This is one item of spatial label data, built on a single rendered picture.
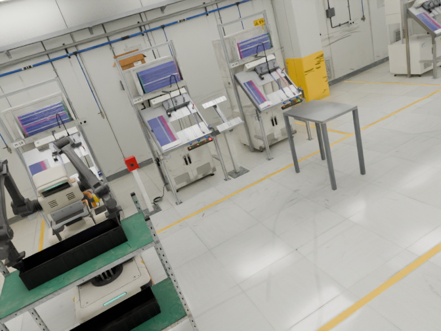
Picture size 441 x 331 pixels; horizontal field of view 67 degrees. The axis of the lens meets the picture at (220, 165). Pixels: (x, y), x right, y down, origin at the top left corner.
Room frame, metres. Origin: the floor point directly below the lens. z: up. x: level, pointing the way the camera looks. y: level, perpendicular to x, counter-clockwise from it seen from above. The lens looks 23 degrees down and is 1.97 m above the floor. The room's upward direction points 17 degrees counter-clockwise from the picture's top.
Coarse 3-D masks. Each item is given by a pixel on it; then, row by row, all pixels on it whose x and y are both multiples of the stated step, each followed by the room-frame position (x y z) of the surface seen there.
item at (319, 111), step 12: (300, 108) 3.69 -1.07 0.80; (312, 108) 3.55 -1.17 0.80; (324, 108) 3.43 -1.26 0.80; (336, 108) 3.31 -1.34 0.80; (348, 108) 3.20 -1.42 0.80; (288, 120) 3.72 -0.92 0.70; (312, 120) 3.22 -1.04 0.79; (324, 120) 3.09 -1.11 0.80; (288, 132) 3.71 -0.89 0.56; (324, 132) 3.08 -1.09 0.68; (324, 144) 3.11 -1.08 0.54; (360, 144) 3.21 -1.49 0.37; (324, 156) 3.84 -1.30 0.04; (360, 156) 3.20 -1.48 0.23; (360, 168) 3.23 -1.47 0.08
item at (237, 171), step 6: (228, 132) 4.25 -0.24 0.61; (228, 138) 4.24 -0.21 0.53; (228, 144) 4.23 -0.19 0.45; (228, 150) 4.28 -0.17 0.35; (234, 156) 4.24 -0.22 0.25; (234, 162) 4.23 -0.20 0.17; (234, 168) 4.26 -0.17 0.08; (240, 168) 4.35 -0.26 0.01; (228, 174) 4.28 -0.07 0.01; (234, 174) 4.22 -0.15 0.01; (240, 174) 4.16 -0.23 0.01
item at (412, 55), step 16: (384, 0) 6.44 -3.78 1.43; (400, 0) 6.14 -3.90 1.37; (416, 0) 6.27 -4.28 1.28; (432, 0) 6.11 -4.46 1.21; (400, 16) 6.14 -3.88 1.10; (416, 16) 5.85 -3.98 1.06; (432, 16) 6.27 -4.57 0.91; (400, 32) 6.17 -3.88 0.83; (432, 32) 5.59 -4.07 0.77; (400, 48) 6.18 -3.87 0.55; (416, 48) 5.88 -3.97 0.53; (432, 48) 5.56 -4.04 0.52; (400, 64) 6.20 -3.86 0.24; (416, 64) 5.90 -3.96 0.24; (432, 64) 5.93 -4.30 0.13
